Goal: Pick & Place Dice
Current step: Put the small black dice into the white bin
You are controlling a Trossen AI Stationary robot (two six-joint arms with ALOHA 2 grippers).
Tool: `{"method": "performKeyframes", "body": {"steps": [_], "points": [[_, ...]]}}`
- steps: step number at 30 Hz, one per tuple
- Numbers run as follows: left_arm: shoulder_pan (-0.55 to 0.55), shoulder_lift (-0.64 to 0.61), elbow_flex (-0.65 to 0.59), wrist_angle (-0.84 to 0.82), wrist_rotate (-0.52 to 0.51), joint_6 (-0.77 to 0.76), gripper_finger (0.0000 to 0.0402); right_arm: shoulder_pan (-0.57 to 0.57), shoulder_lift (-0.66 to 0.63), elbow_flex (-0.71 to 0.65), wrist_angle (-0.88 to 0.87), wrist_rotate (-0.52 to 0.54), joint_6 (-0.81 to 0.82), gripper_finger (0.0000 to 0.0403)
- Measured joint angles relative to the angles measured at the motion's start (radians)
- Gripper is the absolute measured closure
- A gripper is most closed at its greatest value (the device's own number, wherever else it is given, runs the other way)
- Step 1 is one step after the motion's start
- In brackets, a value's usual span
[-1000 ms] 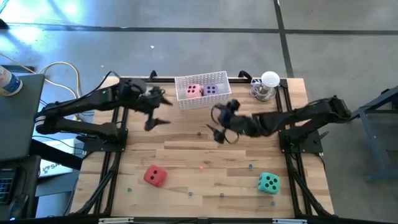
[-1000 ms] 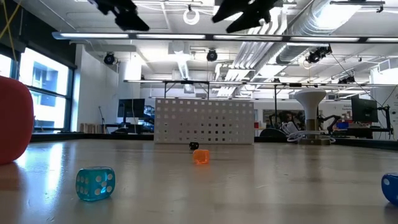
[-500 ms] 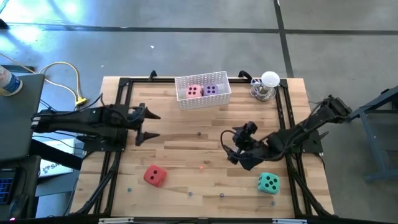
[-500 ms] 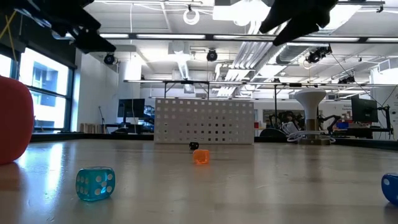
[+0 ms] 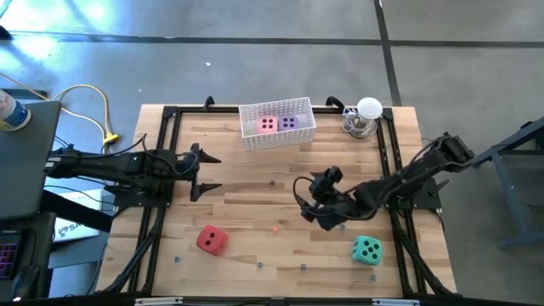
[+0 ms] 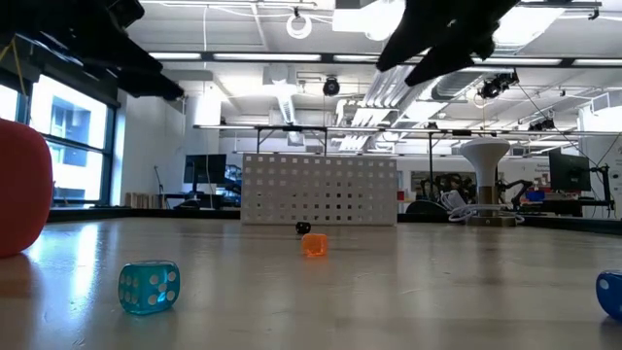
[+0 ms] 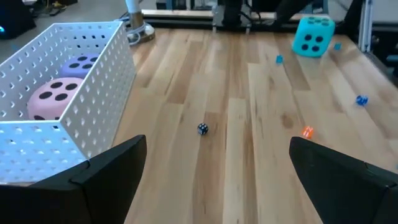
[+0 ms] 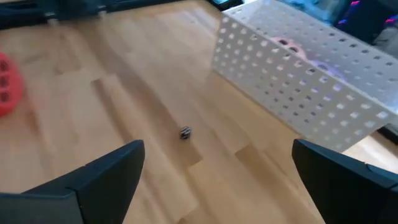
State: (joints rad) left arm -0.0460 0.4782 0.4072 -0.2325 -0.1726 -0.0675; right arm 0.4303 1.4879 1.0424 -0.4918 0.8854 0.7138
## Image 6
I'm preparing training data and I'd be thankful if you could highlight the row of wooden blocks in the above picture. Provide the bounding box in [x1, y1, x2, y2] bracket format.
[124, 192, 159, 209]

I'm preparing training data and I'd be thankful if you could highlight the long ceiling light strip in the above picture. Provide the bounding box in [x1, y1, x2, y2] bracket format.
[148, 51, 622, 68]

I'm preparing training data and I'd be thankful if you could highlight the black computer monitor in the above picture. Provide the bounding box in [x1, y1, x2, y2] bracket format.
[548, 151, 593, 193]

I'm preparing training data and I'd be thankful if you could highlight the black ceiling camera cluster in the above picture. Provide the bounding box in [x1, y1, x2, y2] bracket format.
[478, 70, 520, 100]

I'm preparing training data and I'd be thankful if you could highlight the white coiled lamp cable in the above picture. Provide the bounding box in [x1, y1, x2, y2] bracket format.
[439, 189, 527, 225]

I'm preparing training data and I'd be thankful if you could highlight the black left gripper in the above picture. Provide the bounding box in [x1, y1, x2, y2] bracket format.
[0, 0, 186, 102]

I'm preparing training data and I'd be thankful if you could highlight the white mushroom table lamp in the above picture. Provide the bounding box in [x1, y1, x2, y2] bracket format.
[459, 136, 518, 228]

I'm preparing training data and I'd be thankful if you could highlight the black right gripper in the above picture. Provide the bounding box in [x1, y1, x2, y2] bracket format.
[376, 0, 521, 88]

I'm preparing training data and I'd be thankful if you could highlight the black background monitor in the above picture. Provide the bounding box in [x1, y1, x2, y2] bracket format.
[183, 154, 228, 195]

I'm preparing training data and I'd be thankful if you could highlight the white perforated basket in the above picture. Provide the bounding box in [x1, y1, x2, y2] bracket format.
[241, 153, 398, 227]

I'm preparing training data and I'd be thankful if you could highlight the white ring ceiling fixture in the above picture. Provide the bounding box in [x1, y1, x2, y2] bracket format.
[285, 13, 314, 41]

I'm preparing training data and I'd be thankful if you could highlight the large red foam die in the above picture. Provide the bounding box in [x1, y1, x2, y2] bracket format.
[0, 118, 54, 259]

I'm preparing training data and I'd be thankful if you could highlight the black background rig frame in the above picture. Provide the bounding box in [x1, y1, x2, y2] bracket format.
[193, 123, 622, 164]

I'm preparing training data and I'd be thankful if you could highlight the ribbed silver ventilation duct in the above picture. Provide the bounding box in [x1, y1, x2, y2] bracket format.
[430, 62, 487, 101]

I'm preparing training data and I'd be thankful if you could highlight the small teal transparent die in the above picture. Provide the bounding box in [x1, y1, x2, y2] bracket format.
[118, 260, 182, 316]

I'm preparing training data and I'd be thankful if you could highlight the large glass window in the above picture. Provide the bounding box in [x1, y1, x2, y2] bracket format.
[0, 75, 119, 209]

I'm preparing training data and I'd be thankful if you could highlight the small orange transparent die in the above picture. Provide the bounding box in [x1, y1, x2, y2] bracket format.
[301, 232, 329, 259]

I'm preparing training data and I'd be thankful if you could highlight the small blue die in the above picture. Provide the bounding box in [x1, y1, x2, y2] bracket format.
[595, 270, 622, 323]

